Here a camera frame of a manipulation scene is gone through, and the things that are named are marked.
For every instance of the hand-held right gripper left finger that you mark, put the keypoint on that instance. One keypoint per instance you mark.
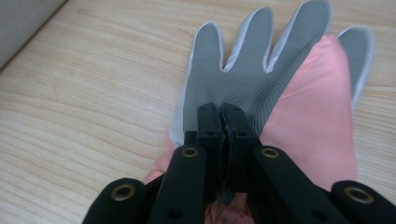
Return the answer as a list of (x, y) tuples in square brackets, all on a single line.
[(209, 133)]

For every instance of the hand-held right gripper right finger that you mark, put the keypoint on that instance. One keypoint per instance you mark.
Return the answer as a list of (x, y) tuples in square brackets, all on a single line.
[(239, 137)]

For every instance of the pink ski glove grey palm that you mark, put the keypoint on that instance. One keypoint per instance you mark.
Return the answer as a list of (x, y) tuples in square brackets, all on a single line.
[(311, 109)]

